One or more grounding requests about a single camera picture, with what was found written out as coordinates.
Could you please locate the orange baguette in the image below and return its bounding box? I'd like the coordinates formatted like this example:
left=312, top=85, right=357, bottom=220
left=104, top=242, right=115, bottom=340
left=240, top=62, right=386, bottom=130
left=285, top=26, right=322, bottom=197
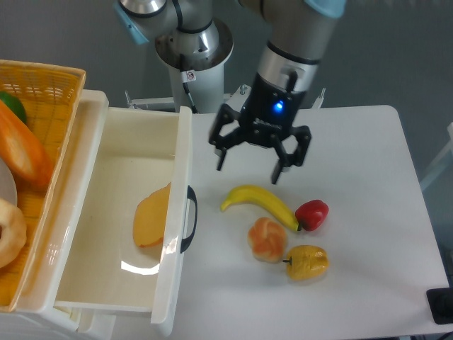
left=1, top=101, right=54, bottom=187

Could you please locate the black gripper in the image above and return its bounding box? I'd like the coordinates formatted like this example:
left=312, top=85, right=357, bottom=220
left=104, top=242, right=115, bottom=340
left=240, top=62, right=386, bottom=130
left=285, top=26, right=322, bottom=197
left=209, top=72, right=311, bottom=185

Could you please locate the yellow woven plastic basket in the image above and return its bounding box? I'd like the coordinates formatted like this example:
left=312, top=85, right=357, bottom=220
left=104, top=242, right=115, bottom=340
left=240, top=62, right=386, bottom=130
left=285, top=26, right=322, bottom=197
left=1, top=59, right=86, bottom=313

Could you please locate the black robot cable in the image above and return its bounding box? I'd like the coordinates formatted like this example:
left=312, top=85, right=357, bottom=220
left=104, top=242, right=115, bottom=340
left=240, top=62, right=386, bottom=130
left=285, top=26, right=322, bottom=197
left=178, top=52, right=199, bottom=114

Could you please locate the round knotted bread roll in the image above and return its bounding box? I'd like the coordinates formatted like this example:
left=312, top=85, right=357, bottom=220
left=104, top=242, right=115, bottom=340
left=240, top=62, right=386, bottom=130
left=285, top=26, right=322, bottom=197
left=247, top=217, right=287, bottom=264

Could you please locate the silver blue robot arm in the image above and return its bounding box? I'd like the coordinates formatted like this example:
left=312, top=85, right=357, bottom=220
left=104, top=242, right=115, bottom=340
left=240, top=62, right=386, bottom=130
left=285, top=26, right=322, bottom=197
left=114, top=1, right=345, bottom=183

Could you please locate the white frame at right edge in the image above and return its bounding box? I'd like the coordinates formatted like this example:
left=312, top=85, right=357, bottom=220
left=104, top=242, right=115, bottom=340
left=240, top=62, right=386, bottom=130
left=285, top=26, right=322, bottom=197
left=420, top=123, right=452, bottom=192

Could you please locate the black device at table edge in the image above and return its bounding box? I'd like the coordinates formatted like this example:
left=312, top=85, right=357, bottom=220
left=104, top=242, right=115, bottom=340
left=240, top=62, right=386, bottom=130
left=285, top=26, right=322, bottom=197
left=426, top=288, right=452, bottom=324

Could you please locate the white drawer cabinet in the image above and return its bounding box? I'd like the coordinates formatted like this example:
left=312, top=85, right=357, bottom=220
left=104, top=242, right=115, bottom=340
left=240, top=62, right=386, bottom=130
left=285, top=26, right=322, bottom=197
left=1, top=90, right=115, bottom=339

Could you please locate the yellow bell pepper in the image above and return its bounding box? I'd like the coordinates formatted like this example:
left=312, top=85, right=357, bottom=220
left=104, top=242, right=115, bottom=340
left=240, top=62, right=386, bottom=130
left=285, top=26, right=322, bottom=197
left=282, top=245, right=329, bottom=281

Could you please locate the open white upper drawer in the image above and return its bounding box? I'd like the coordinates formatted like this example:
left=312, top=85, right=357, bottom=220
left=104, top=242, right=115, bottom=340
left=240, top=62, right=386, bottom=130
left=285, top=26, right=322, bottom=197
left=55, top=107, right=196, bottom=336

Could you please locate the green fruit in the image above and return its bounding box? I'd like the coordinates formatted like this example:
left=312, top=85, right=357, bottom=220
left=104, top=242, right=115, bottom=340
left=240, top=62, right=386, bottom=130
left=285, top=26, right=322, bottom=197
left=0, top=91, right=27, bottom=125

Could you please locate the black drawer handle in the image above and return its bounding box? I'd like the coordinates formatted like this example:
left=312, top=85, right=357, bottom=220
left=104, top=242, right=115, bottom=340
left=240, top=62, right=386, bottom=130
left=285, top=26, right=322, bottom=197
left=180, top=186, right=198, bottom=254

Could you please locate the beige bagel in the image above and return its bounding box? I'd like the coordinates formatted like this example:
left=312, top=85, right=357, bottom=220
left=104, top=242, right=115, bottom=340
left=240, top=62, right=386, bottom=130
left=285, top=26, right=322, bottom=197
left=1, top=198, right=27, bottom=268

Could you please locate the yellow bread slice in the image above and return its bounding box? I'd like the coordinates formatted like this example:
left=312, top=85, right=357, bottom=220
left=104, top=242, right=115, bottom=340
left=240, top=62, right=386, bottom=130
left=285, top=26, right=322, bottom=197
left=132, top=183, right=171, bottom=248

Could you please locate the yellow banana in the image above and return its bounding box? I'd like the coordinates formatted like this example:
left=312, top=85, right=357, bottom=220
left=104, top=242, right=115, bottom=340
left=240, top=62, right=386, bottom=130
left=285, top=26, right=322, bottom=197
left=220, top=185, right=302, bottom=232

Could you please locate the white plate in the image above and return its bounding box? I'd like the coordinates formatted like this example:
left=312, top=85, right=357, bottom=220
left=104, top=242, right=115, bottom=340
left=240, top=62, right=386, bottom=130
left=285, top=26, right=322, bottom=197
left=0, top=159, right=18, bottom=205

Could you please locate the red bell pepper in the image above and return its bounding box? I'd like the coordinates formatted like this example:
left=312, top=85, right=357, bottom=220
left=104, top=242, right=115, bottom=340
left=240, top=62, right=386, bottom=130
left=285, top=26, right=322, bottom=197
left=295, top=200, right=329, bottom=232

